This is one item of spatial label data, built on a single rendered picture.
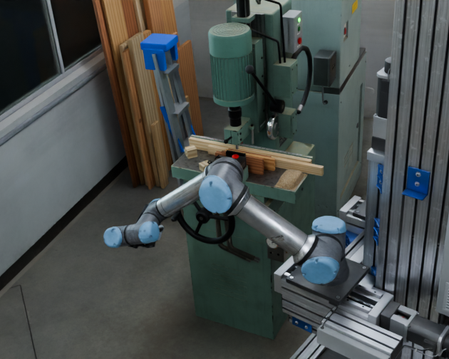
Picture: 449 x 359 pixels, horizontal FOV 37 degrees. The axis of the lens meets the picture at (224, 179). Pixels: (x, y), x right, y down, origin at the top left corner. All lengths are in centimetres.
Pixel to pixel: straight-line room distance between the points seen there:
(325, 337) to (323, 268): 30
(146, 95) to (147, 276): 119
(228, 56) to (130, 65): 157
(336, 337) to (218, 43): 121
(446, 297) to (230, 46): 124
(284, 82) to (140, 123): 160
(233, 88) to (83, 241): 177
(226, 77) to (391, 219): 90
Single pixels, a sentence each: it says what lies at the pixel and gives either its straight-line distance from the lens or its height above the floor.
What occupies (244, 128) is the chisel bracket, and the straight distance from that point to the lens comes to 294.
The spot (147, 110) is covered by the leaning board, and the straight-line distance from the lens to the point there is 433.
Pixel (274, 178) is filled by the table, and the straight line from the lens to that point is 285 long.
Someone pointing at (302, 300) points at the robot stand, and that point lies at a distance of 254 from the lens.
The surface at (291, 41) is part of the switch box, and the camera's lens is 297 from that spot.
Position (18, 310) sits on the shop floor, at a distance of 381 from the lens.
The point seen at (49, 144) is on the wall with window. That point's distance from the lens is 404.
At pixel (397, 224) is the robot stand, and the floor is 103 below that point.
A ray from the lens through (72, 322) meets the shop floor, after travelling 364.
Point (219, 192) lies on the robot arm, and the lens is 212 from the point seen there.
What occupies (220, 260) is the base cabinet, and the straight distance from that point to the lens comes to 318.
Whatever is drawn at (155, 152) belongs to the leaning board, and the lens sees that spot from 440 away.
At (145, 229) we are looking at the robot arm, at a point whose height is 103.
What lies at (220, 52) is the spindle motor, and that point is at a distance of 271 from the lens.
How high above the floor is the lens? 242
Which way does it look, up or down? 32 degrees down
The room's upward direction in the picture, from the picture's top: 4 degrees counter-clockwise
